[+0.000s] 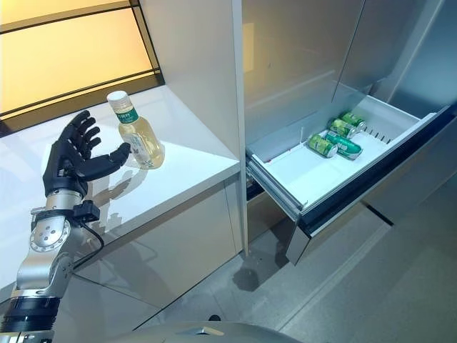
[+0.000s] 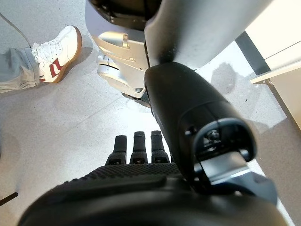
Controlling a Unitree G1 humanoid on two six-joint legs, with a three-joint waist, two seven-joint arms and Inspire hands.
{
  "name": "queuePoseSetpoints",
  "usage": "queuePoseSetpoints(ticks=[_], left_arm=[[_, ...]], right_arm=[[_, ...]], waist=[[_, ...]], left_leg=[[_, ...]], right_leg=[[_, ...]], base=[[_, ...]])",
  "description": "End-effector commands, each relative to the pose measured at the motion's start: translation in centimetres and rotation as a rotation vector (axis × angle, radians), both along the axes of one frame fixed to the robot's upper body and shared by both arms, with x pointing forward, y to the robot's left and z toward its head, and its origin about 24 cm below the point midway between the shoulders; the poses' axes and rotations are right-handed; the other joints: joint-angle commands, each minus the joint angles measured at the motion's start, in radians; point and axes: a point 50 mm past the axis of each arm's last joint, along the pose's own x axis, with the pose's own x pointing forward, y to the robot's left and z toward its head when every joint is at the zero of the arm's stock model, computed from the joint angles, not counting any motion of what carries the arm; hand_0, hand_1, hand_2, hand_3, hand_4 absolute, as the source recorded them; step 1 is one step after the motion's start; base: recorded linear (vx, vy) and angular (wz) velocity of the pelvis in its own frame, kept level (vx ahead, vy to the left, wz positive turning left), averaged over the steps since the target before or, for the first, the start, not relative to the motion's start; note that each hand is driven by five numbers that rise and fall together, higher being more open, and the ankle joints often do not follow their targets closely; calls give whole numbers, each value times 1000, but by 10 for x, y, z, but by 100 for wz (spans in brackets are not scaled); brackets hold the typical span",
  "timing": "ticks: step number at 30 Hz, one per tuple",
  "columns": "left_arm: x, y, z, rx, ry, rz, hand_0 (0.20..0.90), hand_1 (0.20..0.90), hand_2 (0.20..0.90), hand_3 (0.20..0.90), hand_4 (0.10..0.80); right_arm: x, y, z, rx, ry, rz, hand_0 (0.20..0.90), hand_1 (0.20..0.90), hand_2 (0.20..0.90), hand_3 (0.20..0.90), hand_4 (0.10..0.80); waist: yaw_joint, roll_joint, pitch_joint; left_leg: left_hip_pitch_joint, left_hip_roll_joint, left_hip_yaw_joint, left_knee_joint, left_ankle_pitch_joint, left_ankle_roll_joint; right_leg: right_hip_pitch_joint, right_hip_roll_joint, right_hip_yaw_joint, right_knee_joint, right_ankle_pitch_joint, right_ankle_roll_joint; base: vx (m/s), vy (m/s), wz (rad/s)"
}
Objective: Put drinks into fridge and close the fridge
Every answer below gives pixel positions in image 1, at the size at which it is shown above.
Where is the yellow tea bottle white cap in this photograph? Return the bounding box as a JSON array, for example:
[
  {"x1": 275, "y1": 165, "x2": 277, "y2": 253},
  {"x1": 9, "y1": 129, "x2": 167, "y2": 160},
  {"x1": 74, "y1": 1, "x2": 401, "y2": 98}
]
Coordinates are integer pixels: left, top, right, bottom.
[{"x1": 106, "y1": 91, "x2": 166, "y2": 169}]

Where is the stainless steel fridge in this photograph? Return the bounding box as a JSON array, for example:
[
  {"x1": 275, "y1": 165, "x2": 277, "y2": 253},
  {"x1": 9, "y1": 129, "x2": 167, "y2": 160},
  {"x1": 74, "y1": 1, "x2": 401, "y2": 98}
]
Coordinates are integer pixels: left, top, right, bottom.
[{"x1": 233, "y1": 0, "x2": 457, "y2": 233}]

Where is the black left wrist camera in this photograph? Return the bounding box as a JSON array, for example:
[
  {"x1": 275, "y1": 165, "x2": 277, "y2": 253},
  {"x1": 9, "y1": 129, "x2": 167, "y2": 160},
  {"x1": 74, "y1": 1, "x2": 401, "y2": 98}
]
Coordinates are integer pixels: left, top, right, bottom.
[{"x1": 73, "y1": 200, "x2": 100, "y2": 222}]

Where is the tall beige cabinet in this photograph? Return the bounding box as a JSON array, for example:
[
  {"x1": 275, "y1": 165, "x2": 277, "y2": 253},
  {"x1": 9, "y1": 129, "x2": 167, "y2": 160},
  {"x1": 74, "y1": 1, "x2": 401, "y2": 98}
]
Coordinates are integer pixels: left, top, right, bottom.
[{"x1": 139, "y1": 0, "x2": 251, "y2": 258}]

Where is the green drink can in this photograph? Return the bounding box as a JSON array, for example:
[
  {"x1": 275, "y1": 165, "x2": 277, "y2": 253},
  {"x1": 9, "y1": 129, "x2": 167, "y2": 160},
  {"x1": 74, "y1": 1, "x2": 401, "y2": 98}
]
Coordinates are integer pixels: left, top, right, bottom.
[
  {"x1": 324, "y1": 132, "x2": 364, "y2": 161},
  {"x1": 327, "y1": 117, "x2": 358, "y2": 139},
  {"x1": 338, "y1": 111, "x2": 368, "y2": 129},
  {"x1": 307, "y1": 133, "x2": 338, "y2": 158}
]

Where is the white fridge drawer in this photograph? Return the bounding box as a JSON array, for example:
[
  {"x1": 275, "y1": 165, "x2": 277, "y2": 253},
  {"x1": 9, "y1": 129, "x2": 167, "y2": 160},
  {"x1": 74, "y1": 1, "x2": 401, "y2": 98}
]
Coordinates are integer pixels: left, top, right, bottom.
[{"x1": 246, "y1": 84, "x2": 457, "y2": 267}]

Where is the grey robot torso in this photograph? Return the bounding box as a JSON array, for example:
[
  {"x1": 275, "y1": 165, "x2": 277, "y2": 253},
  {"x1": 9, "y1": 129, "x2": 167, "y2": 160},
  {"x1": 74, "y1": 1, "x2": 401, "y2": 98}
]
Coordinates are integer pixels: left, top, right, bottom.
[{"x1": 103, "y1": 314, "x2": 297, "y2": 343}]

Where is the black framed lit window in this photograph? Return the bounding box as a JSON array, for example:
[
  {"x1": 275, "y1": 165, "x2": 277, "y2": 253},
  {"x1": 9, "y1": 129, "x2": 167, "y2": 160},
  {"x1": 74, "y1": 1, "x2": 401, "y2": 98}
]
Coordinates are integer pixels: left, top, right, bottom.
[{"x1": 0, "y1": 0, "x2": 169, "y2": 139}]

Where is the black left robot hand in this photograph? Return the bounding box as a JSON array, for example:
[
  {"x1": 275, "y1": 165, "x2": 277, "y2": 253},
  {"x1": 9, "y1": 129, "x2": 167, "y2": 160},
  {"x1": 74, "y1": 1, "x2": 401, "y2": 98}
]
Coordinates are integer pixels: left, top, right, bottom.
[{"x1": 42, "y1": 109, "x2": 131, "y2": 196}]

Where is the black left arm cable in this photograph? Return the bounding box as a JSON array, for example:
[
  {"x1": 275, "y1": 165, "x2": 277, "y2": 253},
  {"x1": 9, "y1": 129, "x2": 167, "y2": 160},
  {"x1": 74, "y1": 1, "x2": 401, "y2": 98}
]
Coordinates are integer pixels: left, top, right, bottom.
[{"x1": 71, "y1": 217, "x2": 106, "y2": 272}]

